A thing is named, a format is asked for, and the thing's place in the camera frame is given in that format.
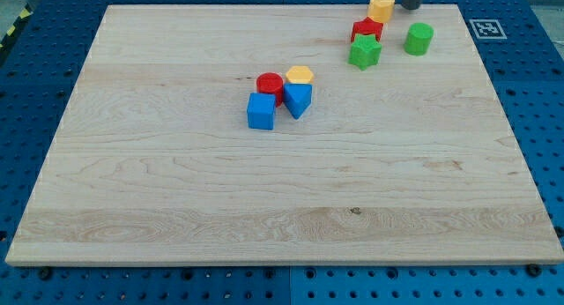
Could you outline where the yellow heart block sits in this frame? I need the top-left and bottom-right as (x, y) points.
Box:
(367, 0), (395, 23)

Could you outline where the blue cube block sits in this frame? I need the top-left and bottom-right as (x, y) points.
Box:
(247, 93), (276, 130)

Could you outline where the blue triangle block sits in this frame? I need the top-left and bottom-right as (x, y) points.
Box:
(283, 83), (313, 119)

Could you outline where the red cylinder block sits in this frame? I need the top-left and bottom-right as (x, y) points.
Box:
(256, 72), (284, 107)

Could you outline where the yellow hexagon block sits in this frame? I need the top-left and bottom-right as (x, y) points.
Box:
(286, 65), (314, 84)

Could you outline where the green star block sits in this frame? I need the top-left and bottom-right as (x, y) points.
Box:
(348, 33), (382, 71)

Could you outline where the light wooden board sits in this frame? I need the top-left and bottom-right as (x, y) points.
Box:
(6, 4), (563, 267)

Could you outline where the red star block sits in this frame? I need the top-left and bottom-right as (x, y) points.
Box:
(350, 17), (384, 42)

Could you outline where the green cylinder block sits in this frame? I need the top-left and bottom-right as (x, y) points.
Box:
(404, 22), (434, 56)

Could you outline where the white fiducial marker tag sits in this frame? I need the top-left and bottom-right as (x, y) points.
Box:
(470, 19), (507, 40)

